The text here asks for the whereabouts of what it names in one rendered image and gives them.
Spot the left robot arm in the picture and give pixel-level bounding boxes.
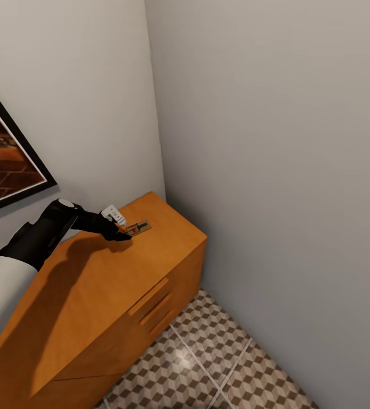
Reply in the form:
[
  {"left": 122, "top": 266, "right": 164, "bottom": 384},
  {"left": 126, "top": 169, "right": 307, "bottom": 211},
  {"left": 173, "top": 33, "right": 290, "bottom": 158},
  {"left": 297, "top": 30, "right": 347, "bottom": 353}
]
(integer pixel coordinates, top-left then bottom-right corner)
[{"left": 0, "top": 198, "right": 132, "bottom": 335}]

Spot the mousetrap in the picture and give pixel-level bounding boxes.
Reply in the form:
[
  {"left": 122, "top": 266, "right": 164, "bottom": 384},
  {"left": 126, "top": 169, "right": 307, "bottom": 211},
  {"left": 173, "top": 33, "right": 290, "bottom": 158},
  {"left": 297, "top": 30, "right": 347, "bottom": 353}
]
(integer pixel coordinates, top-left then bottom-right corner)
[{"left": 123, "top": 220, "right": 151, "bottom": 237}]

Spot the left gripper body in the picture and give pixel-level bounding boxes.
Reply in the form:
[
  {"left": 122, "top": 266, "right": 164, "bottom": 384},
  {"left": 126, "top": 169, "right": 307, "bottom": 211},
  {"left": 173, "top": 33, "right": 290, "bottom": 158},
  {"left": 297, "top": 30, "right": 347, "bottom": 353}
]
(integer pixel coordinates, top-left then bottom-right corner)
[{"left": 87, "top": 213, "right": 119, "bottom": 241}]

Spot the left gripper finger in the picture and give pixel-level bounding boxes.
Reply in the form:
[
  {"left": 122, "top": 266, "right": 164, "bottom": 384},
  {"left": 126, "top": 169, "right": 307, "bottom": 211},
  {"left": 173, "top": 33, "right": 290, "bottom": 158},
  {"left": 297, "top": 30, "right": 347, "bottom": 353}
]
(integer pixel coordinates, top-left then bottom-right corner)
[{"left": 112, "top": 232, "right": 132, "bottom": 241}]

